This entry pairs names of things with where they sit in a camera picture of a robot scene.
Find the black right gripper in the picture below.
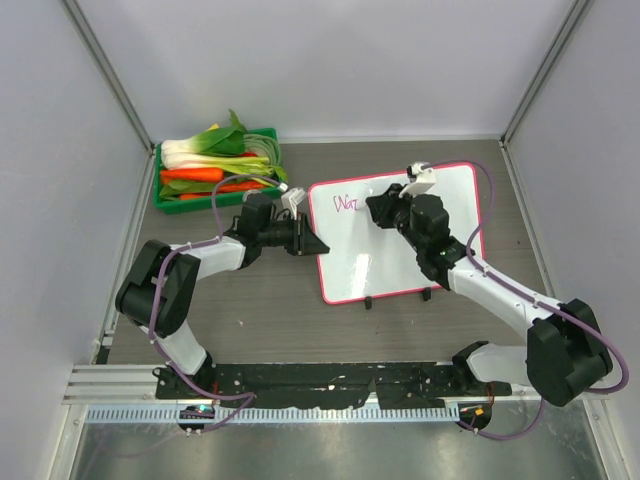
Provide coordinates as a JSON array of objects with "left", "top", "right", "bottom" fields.
[{"left": 367, "top": 183, "right": 426, "bottom": 253}]

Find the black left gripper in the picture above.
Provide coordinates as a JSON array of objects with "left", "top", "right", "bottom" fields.
[{"left": 259, "top": 212, "right": 329, "bottom": 257}]

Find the pink framed whiteboard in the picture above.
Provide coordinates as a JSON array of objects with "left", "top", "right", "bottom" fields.
[{"left": 308, "top": 163, "right": 481, "bottom": 305}]

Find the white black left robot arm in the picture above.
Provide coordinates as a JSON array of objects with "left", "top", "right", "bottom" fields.
[{"left": 115, "top": 193, "right": 330, "bottom": 399}]

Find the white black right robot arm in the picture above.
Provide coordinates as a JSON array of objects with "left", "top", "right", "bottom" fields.
[{"left": 366, "top": 183, "right": 613, "bottom": 407}]

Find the blue silver energy drink can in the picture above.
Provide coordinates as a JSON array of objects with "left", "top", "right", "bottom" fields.
[{"left": 243, "top": 189, "right": 261, "bottom": 202}]

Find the green onion toy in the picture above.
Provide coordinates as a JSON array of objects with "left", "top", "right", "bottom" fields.
[{"left": 160, "top": 154, "right": 287, "bottom": 185}]

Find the bok choy toy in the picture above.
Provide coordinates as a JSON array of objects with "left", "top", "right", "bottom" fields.
[{"left": 160, "top": 109, "right": 249, "bottom": 157}]

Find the green leaf vegetable toy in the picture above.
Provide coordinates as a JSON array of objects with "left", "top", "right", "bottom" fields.
[{"left": 158, "top": 180, "right": 216, "bottom": 201}]

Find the green plastic tray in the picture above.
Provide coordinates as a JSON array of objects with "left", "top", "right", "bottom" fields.
[{"left": 153, "top": 127, "right": 288, "bottom": 214}]

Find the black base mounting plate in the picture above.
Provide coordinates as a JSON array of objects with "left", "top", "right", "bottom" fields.
[{"left": 154, "top": 360, "right": 513, "bottom": 410}]

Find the orange carrot toy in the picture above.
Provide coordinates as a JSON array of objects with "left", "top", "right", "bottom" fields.
[{"left": 160, "top": 167, "right": 225, "bottom": 183}]

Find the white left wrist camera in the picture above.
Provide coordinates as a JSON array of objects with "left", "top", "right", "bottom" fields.
[{"left": 280, "top": 187, "right": 307, "bottom": 219}]

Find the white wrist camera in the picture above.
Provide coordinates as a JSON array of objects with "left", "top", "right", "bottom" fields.
[
  {"left": 280, "top": 187, "right": 307, "bottom": 219},
  {"left": 400, "top": 162, "right": 436, "bottom": 197}
]

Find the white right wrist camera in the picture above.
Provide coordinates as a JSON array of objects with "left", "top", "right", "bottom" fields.
[{"left": 400, "top": 162, "right": 436, "bottom": 197}]

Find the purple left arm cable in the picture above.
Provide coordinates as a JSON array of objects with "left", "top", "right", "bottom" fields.
[{"left": 148, "top": 174, "right": 290, "bottom": 434}]

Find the white slotted cable duct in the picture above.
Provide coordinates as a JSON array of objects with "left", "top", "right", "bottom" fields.
[{"left": 85, "top": 402, "right": 459, "bottom": 425}]

